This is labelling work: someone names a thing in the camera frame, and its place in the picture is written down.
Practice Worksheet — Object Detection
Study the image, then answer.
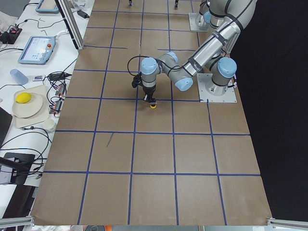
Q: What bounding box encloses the white paper cup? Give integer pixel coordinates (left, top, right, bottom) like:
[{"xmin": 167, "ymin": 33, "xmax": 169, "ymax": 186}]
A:
[{"xmin": 43, "ymin": 119, "xmax": 57, "ymax": 131}]

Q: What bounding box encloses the beige square tray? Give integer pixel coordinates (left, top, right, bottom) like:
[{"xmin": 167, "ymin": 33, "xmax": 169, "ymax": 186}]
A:
[{"xmin": 12, "ymin": 85, "xmax": 49, "ymax": 128}]

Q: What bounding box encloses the black power adapter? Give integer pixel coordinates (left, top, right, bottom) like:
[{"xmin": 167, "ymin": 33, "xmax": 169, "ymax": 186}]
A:
[{"xmin": 77, "ymin": 10, "xmax": 90, "ymax": 19}]

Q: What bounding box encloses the blue teach pendant near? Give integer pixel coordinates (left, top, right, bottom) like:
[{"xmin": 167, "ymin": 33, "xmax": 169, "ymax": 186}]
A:
[{"xmin": 18, "ymin": 36, "xmax": 56, "ymax": 65}]

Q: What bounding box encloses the blue teach pendant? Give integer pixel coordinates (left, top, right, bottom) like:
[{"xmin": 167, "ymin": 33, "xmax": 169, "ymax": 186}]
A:
[
  {"xmin": 18, "ymin": 36, "xmax": 56, "ymax": 65},
  {"xmin": 36, "ymin": 0, "xmax": 59, "ymax": 13}
]

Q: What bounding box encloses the beige round plate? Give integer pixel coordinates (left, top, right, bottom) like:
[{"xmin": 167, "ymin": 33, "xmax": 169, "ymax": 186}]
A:
[{"xmin": 12, "ymin": 93, "xmax": 43, "ymax": 118}]

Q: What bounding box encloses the yellow lemon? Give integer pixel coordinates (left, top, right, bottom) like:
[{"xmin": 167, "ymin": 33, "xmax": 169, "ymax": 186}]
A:
[{"xmin": 15, "ymin": 92, "xmax": 32, "ymax": 104}]

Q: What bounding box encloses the translucent blue plastic cup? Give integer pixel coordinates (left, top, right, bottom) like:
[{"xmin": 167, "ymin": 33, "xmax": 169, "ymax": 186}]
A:
[{"xmin": 10, "ymin": 69, "xmax": 28, "ymax": 85}]

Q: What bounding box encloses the blue teach pendant far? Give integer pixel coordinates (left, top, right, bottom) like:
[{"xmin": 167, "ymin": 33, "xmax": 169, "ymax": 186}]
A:
[{"xmin": 36, "ymin": 0, "xmax": 59, "ymax": 13}]

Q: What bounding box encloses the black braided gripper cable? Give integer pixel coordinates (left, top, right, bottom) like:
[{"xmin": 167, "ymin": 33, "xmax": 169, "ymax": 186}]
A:
[{"xmin": 127, "ymin": 55, "xmax": 151, "ymax": 77}]

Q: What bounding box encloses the aluminium frame post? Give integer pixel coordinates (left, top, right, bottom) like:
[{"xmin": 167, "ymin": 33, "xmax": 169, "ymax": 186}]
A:
[{"xmin": 55, "ymin": 0, "xmax": 84, "ymax": 50}]

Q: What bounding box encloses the black camera stand base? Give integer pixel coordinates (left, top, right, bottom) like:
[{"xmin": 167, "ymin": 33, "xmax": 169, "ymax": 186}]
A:
[{"xmin": 0, "ymin": 152, "xmax": 35, "ymax": 185}]

